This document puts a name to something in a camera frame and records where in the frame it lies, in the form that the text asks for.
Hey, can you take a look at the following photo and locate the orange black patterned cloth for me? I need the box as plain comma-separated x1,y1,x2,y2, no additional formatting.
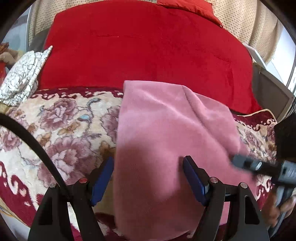
0,43,9,53

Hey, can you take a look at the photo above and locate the red sofa throw blanket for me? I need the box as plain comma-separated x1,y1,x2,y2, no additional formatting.
39,1,260,114

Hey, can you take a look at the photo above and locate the person's right hand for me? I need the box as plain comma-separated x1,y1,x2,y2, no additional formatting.
261,191,295,227

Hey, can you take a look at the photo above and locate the black sofa armrest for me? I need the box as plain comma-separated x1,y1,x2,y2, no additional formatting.
30,29,49,52

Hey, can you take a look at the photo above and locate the beige dotted curtain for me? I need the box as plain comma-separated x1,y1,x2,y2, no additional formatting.
27,0,283,64

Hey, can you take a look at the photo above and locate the black cable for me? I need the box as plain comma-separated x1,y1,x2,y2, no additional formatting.
0,112,77,241

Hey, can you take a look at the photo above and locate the floral plush seat blanket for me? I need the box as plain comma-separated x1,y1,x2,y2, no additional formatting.
1,87,277,240

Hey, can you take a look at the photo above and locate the white crackle pattern pillow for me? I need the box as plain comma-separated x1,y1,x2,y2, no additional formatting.
1,46,53,106

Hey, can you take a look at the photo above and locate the pink corduroy zip jacket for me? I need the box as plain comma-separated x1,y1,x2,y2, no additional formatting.
113,81,256,240

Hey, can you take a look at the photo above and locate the red cushion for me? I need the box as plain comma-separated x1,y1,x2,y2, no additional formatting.
157,0,223,27

